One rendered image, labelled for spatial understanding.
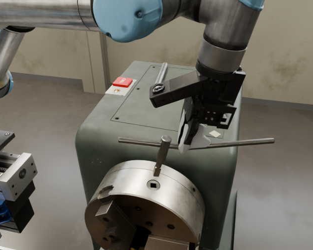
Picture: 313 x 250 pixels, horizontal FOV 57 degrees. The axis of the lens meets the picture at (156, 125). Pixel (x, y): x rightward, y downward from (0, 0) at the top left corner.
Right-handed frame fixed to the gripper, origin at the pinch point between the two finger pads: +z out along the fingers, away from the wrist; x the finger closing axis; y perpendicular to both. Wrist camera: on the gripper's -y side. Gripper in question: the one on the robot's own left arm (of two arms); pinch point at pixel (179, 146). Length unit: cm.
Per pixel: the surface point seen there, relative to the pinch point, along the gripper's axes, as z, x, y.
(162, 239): 25.4, -6.9, 0.7
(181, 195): 15.0, -1.2, 3.7
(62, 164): 157, 139, -55
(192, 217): 18.0, -5.1, 6.7
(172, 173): 13.7, 4.8, 1.9
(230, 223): 77, 34, 48
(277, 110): 121, 218, 170
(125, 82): 15, 50, -12
